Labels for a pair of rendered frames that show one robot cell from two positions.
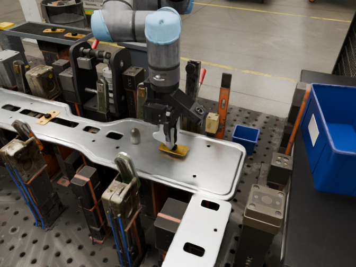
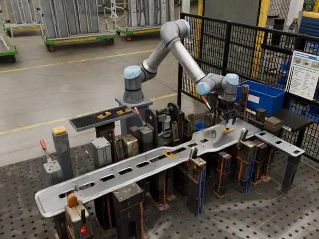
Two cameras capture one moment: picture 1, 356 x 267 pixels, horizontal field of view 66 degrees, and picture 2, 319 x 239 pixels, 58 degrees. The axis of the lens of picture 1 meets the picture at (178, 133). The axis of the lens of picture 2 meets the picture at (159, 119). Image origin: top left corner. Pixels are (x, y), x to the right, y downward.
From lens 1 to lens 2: 1.63 m
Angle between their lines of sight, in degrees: 47
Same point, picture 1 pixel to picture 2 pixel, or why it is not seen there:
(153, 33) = (236, 81)
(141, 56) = (142, 110)
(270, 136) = not seen: hidden behind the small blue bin
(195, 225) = (269, 139)
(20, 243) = (205, 224)
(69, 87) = (149, 138)
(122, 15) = (211, 81)
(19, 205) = (174, 220)
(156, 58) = (235, 89)
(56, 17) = not seen: outside the picture
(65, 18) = not seen: outside the picture
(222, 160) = (241, 124)
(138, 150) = (220, 138)
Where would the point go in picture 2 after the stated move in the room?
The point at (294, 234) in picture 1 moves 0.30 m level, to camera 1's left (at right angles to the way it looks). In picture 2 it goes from (285, 124) to (272, 144)
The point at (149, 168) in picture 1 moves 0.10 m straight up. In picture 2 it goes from (234, 139) to (236, 124)
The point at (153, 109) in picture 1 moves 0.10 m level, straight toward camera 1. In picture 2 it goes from (230, 112) to (247, 116)
